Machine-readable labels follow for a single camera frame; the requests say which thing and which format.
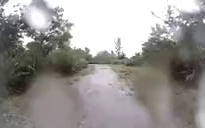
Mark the row of trees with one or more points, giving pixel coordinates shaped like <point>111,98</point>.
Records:
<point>106,55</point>

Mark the grass verge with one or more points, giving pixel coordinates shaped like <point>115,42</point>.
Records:
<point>20,110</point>
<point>150,86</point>

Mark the row of bushes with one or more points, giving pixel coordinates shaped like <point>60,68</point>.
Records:
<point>180,43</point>
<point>40,50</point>

